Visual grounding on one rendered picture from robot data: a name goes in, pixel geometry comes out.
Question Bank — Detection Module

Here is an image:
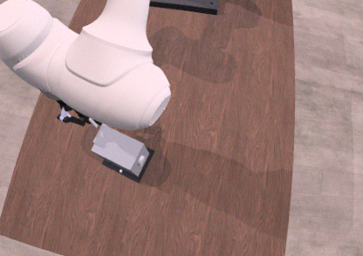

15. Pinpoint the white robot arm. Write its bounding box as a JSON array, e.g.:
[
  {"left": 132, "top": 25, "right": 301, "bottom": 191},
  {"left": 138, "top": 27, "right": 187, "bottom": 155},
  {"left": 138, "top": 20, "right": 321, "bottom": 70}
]
[{"left": 0, "top": 0, "right": 171, "bottom": 130}]

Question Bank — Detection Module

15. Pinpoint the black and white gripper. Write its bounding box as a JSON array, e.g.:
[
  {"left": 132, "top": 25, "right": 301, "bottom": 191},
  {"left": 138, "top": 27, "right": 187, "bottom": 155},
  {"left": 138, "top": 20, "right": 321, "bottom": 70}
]
[{"left": 56, "top": 100, "right": 98, "bottom": 127}]

